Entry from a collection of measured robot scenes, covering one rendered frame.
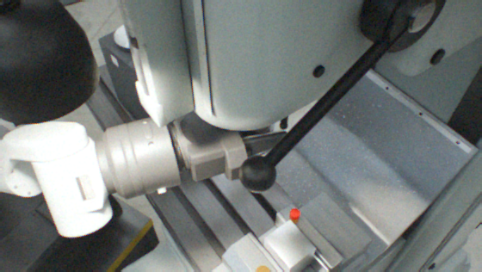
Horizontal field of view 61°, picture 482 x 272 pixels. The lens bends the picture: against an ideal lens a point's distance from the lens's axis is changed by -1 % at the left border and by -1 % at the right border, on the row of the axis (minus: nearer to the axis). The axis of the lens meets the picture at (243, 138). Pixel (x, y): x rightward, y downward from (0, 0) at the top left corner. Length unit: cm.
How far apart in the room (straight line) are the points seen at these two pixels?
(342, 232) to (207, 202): 27
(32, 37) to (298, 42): 17
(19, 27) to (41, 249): 104
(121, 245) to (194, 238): 63
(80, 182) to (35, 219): 84
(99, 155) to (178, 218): 37
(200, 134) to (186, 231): 35
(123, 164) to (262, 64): 22
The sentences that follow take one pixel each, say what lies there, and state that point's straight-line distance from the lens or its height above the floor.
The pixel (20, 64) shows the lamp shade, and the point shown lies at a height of 149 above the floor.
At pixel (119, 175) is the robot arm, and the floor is 126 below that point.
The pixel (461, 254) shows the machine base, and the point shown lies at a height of 20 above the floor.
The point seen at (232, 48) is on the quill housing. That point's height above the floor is 145.
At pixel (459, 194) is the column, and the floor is 92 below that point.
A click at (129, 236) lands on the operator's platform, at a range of 141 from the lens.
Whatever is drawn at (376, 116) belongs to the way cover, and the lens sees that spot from 88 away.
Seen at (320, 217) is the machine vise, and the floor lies 98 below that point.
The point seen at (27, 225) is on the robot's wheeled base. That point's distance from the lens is 132.
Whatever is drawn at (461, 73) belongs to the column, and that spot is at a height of 118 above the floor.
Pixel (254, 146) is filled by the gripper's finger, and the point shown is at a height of 124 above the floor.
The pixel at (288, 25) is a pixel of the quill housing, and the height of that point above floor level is 147.
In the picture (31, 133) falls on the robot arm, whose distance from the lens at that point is 52.
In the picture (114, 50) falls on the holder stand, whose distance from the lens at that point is 88.
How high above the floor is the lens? 164
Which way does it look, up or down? 51 degrees down
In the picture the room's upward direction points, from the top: straight up
